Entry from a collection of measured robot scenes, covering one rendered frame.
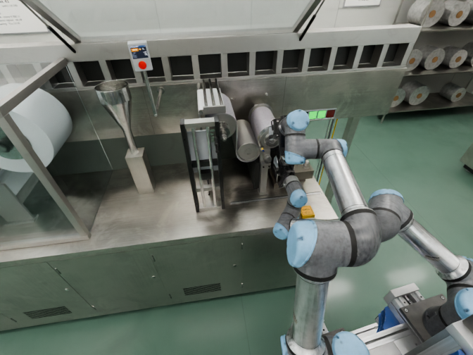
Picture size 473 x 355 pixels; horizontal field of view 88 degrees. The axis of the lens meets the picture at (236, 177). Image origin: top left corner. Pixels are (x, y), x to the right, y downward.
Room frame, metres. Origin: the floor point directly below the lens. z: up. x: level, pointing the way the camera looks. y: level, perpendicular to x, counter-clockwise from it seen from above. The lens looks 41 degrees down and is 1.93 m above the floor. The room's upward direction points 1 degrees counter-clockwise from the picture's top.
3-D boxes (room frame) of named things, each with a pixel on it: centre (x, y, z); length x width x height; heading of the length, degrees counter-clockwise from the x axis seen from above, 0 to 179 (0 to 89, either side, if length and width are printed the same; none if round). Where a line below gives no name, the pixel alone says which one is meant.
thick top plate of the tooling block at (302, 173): (1.26, -0.34, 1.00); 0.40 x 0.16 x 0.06; 7
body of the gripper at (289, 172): (0.96, -0.26, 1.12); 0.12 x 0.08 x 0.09; 7
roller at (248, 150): (1.18, -0.05, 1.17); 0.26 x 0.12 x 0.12; 7
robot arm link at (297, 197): (0.81, -0.28, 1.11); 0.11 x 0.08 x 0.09; 7
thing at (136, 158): (1.09, 0.54, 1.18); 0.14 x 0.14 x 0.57
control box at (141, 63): (1.03, 0.36, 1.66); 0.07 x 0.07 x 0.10; 18
